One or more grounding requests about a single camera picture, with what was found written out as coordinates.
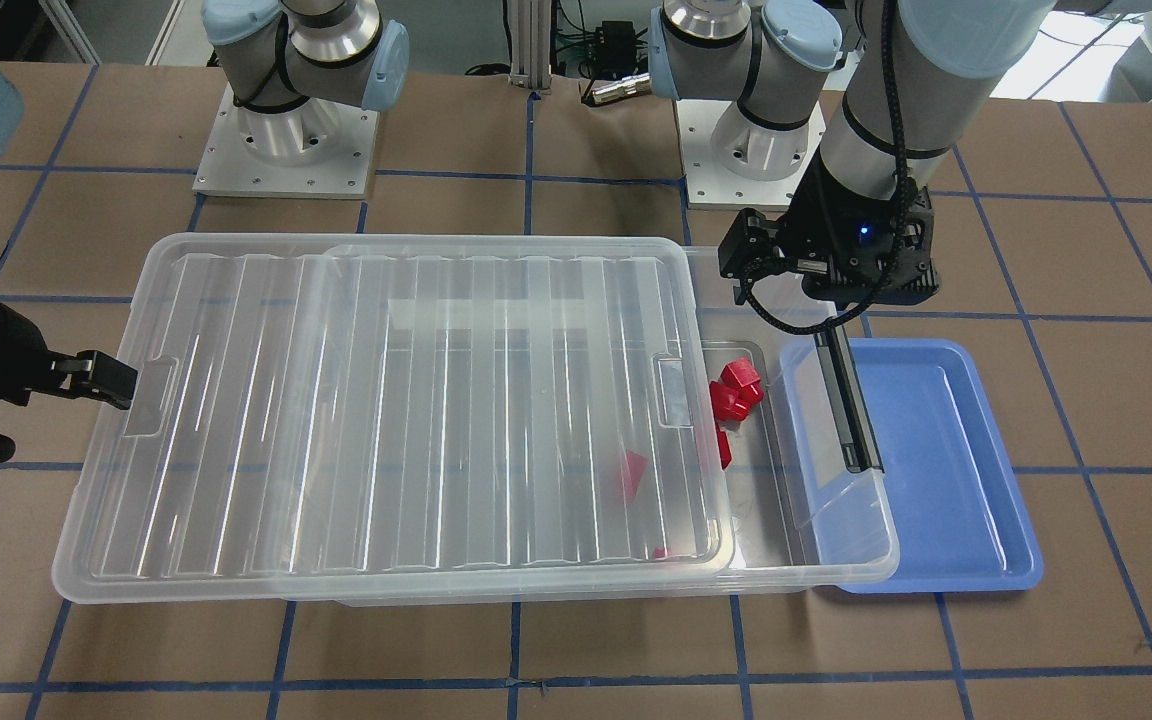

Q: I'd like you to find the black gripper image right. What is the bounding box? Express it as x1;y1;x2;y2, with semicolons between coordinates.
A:
718;165;940;306

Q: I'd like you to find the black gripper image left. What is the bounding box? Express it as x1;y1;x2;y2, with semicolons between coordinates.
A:
0;302;138;462

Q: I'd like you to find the clear plastic box lid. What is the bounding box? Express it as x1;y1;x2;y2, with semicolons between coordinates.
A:
52;233;735;606

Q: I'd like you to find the red block moved to tray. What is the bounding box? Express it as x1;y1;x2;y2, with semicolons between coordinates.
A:
717;427;733;470

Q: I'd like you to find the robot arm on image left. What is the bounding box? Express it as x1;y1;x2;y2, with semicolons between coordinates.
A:
0;1;410;462

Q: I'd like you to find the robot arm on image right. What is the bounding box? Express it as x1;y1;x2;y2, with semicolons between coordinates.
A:
646;1;1053;306

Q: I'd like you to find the red block top cluster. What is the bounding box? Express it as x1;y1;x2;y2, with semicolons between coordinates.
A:
719;357;765;406

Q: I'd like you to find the red block cluster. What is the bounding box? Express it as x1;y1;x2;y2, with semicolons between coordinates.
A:
719;357;765;406
708;381;753;423

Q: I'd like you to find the red block cluster lower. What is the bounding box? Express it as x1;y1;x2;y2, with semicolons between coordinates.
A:
708;381;753;423

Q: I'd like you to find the red block centre of box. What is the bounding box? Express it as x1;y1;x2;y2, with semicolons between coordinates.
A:
614;450;649;505

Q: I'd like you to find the clear plastic storage box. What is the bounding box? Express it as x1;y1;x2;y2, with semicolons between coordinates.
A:
268;238;899;606

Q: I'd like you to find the blue plastic tray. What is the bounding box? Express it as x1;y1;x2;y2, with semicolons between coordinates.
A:
773;338;1044;594

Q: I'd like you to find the silver cylinder connector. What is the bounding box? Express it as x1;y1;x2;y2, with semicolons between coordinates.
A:
579;73;652;108

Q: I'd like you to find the black power adapter background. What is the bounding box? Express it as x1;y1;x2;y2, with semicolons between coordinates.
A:
590;20;641;76

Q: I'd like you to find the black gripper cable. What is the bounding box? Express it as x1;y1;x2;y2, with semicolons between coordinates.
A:
744;0;922;333

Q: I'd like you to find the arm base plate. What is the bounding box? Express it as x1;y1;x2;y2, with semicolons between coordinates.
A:
675;99;826;211
192;88;381;200

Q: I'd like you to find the black box latch handle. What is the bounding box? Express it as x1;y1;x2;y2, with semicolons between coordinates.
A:
813;325;884;473

